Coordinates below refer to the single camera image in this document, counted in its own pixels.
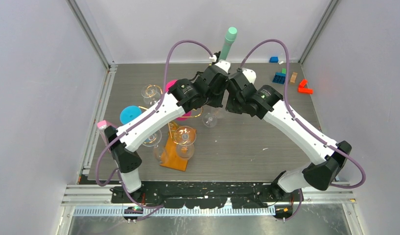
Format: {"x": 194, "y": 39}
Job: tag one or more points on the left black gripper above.
{"x": 217, "y": 103}

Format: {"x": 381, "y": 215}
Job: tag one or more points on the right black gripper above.
{"x": 230, "y": 107}

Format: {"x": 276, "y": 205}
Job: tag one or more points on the clear wine glass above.
{"x": 185, "y": 137}
{"x": 151, "y": 94}
{"x": 212, "y": 115}
{"x": 159, "y": 151}

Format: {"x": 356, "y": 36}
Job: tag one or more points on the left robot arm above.
{"x": 182, "y": 97}

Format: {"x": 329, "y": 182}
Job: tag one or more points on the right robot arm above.
{"x": 326, "y": 155}

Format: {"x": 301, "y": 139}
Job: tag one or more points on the pink wine glass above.
{"x": 167, "y": 87}

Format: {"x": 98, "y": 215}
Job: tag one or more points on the orange wooden rack base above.
{"x": 174, "y": 161}

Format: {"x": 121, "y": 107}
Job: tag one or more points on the blue wine glass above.
{"x": 129, "y": 113}

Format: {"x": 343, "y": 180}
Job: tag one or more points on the blue lego brick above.
{"x": 279, "y": 78}

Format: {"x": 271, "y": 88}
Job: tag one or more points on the mint green microphone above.
{"x": 229, "y": 39}

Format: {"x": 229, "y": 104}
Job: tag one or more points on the tan wooden block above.
{"x": 293, "y": 78}

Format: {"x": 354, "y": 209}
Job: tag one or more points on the red plastic block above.
{"x": 302, "y": 87}

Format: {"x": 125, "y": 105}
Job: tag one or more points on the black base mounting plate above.
{"x": 205, "y": 195}

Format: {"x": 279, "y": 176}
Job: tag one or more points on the pink metronome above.
{"x": 102, "y": 125}

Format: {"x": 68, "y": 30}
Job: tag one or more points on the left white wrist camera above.
{"x": 224, "y": 65}

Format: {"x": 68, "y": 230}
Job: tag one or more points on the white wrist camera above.
{"x": 249, "y": 74}
{"x": 224, "y": 65}

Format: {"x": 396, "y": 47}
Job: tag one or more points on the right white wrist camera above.
{"x": 249, "y": 74}

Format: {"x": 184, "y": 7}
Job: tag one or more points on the blue block by wall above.
{"x": 274, "y": 59}

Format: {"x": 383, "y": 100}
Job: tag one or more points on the gold wire glass rack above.
{"x": 173, "y": 126}

